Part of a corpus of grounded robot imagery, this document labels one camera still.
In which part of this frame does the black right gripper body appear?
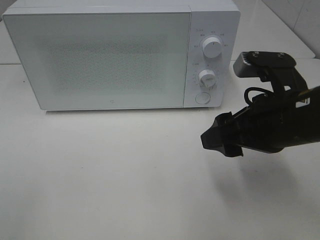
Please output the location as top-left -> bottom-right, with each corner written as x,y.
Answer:
229,98 -> 308,153

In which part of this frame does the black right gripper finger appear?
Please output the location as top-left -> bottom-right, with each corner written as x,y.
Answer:
211,112 -> 234,135
200,129 -> 243,158

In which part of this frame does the round door release button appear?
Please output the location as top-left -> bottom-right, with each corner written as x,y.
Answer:
195,92 -> 211,105

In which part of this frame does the white timer knob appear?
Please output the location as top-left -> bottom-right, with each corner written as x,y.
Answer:
198,69 -> 217,88

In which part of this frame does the white microwave door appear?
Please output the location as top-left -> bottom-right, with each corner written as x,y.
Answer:
4,13 -> 191,111

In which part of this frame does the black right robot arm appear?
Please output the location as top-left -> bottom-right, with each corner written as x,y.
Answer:
200,87 -> 320,158

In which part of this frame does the upper white power knob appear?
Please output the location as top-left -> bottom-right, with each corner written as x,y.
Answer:
202,36 -> 222,59

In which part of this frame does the white microwave oven body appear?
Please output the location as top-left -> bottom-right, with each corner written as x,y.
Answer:
2,0 -> 241,110

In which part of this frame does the black camera cable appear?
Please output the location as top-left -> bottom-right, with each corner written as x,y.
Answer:
243,86 -> 278,107

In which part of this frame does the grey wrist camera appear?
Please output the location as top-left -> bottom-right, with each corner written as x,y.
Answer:
233,51 -> 308,96

